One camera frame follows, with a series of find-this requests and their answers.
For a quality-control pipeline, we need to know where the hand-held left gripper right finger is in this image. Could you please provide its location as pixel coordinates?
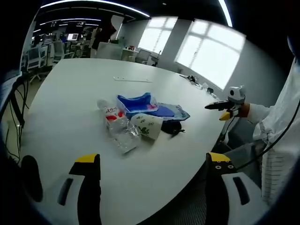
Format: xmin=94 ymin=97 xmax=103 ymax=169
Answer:
xmin=205 ymin=151 xmax=267 ymax=225

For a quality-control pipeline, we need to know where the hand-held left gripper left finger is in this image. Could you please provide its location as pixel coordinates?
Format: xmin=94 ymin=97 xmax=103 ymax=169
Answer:
xmin=46 ymin=153 xmax=102 ymax=225

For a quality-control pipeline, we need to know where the blue packet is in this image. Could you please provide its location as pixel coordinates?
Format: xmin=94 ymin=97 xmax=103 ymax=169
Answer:
xmin=156 ymin=102 xmax=191 ymax=123

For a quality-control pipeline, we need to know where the black small pouch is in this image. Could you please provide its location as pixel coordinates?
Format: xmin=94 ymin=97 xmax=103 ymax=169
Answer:
xmin=161 ymin=120 xmax=186 ymax=138

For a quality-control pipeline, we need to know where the clear plastic water bottle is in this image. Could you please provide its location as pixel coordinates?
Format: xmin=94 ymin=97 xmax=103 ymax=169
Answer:
xmin=97 ymin=99 xmax=142 ymax=155

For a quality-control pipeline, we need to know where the white paper cup green print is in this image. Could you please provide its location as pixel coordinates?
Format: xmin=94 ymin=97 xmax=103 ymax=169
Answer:
xmin=130 ymin=112 xmax=164 ymax=141

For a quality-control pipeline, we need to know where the blue plastic bag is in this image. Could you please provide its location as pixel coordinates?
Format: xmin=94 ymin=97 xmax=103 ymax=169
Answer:
xmin=116 ymin=92 xmax=158 ymax=120

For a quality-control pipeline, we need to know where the person's right hand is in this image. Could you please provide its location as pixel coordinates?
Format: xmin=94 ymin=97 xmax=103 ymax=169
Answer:
xmin=240 ymin=102 xmax=250 ymax=118

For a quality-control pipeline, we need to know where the grey chair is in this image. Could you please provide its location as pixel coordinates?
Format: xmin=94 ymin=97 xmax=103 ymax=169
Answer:
xmin=214 ymin=119 xmax=264 ymax=186

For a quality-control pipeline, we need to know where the bright window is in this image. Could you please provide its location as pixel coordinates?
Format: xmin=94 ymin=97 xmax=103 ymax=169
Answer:
xmin=175 ymin=20 xmax=247 ymax=91
xmin=137 ymin=16 xmax=178 ymax=53

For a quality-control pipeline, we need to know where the black rounded chair part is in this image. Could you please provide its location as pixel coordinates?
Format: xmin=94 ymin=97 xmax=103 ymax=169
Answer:
xmin=21 ymin=155 xmax=44 ymax=203

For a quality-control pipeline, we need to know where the person's white clothing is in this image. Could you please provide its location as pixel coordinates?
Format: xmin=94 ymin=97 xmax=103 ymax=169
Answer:
xmin=252 ymin=56 xmax=300 ymax=208

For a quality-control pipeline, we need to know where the ceiling light strip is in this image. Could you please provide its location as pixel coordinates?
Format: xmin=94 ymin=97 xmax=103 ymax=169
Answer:
xmin=39 ymin=1 xmax=150 ymax=18
xmin=217 ymin=0 xmax=233 ymax=28

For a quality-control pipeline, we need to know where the white flat strip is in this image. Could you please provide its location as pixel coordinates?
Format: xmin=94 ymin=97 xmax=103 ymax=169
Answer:
xmin=113 ymin=75 xmax=153 ymax=83

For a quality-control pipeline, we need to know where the white table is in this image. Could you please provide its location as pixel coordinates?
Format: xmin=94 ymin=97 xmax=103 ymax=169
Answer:
xmin=20 ymin=57 xmax=235 ymax=225

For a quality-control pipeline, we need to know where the white cabinet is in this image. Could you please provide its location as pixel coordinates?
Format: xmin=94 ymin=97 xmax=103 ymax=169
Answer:
xmin=96 ymin=41 xmax=123 ymax=60

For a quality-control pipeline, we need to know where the white office chair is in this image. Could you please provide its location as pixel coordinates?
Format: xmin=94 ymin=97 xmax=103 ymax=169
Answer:
xmin=25 ymin=45 xmax=49 ymax=82
xmin=52 ymin=41 xmax=75 ymax=65

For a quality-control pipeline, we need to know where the thin gripper cable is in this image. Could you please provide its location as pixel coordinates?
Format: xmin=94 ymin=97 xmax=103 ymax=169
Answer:
xmin=219 ymin=116 xmax=236 ymax=143

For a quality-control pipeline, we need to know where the tangle of cables and parts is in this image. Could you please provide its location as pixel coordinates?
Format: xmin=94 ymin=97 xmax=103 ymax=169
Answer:
xmin=179 ymin=74 xmax=200 ymax=87

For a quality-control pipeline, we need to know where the bundle of black cables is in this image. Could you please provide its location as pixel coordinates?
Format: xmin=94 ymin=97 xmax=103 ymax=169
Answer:
xmin=0 ymin=71 xmax=30 ymax=162

